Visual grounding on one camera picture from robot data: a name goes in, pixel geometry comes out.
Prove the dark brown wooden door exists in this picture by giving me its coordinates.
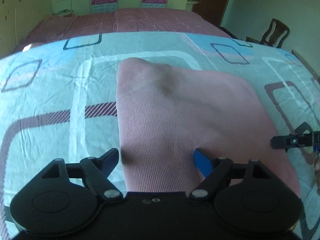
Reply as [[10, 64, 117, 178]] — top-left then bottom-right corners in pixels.
[[192, 0, 235, 28]]

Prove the dark wooden chair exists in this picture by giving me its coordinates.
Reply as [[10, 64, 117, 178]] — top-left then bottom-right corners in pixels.
[[246, 18, 290, 49]]

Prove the pink shirt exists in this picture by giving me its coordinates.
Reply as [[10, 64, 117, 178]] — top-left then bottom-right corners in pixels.
[[116, 57, 302, 198]]

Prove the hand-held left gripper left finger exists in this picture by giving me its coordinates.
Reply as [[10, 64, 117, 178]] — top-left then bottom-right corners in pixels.
[[41, 148, 123, 203]]

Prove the pink striped bedsheet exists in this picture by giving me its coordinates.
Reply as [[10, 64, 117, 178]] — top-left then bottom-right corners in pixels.
[[12, 7, 238, 53]]

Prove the patterned light blue bedsheet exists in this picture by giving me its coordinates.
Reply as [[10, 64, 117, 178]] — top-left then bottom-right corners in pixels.
[[0, 31, 320, 240]]

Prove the stack of folded cloths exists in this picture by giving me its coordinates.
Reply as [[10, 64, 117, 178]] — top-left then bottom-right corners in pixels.
[[51, 9, 75, 17]]

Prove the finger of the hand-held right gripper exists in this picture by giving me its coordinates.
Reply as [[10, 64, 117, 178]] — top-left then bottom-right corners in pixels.
[[271, 122, 320, 153]]

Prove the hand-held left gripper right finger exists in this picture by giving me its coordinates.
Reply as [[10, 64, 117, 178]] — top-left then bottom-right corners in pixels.
[[189, 149, 272, 202]]

